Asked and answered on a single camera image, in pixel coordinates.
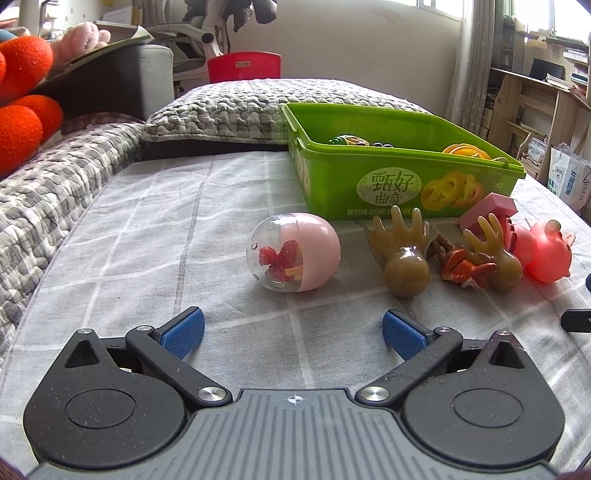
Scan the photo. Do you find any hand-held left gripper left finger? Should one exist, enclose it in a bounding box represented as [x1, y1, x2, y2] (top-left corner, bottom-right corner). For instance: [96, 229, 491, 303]
[65, 307, 232, 409]

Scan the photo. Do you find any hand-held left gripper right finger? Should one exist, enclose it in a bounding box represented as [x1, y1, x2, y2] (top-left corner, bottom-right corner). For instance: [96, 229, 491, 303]
[355, 309, 532, 409]

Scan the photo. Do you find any pink clear capsule egg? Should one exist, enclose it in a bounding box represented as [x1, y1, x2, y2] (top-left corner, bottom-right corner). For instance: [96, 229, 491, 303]
[246, 212, 341, 294]

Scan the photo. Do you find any green plastic box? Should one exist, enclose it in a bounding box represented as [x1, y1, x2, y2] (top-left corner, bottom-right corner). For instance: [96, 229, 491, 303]
[280, 102, 527, 221]

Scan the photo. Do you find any orange plastic funnel toy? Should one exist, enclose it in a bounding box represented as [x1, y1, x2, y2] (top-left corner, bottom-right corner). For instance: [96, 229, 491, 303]
[441, 144, 492, 161]

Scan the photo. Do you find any pink rubber pig toy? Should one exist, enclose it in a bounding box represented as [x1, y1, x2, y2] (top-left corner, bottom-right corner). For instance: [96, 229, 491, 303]
[512, 219, 578, 283]

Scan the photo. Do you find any brown orange toy figure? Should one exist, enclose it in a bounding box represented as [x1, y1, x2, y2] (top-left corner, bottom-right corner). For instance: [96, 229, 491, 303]
[427, 234, 497, 291]

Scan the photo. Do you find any grey checked cloth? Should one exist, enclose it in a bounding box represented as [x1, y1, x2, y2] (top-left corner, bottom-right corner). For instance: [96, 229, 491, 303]
[0, 152, 591, 480]

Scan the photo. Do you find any white printed paper bag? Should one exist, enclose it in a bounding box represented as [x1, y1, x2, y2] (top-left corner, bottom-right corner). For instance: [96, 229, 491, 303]
[547, 143, 591, 210]

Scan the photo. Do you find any pink block toy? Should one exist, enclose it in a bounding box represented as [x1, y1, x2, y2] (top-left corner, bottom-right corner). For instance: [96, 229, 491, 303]
[457, 194, 520, 250]

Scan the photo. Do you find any wooden shelf unit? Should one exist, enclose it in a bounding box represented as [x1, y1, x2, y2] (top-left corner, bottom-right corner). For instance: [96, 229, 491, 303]
[480, 28, 591, 185]

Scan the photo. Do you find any grey quilted cushion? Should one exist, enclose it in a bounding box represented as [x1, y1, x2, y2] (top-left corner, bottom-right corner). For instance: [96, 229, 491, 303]
[141, 78, 435, 160]

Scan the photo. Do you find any pale curtain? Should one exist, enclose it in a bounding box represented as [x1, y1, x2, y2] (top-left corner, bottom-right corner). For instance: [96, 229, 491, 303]
[445, 0, 513, 134]

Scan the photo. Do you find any grey fabric armrest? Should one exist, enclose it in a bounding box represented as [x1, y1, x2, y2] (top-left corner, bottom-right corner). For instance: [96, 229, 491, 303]
[34, 44, 175, 123]

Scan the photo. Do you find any orange plush cushion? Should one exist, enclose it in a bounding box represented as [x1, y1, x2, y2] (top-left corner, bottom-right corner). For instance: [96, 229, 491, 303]
[0, 36, 64, 178]

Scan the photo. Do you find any red chair back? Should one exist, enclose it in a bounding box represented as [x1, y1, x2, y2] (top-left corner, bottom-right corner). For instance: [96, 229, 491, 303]
[208, 52, 281, 84]

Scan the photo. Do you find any window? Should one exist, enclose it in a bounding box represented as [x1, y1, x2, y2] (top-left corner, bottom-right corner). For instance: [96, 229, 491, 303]
[418, 0, 591, 42]

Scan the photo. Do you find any white office chair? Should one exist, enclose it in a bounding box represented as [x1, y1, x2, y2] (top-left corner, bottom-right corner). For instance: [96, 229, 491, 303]
[148, 0, 278, 75]

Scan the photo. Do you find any open book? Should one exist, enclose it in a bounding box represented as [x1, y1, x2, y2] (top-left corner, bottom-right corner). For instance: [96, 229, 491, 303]
[34, 21, 155, 88]

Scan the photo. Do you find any pink plush toy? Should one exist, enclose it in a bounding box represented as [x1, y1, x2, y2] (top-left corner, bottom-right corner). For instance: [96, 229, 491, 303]
[50, 21, 112, 77]

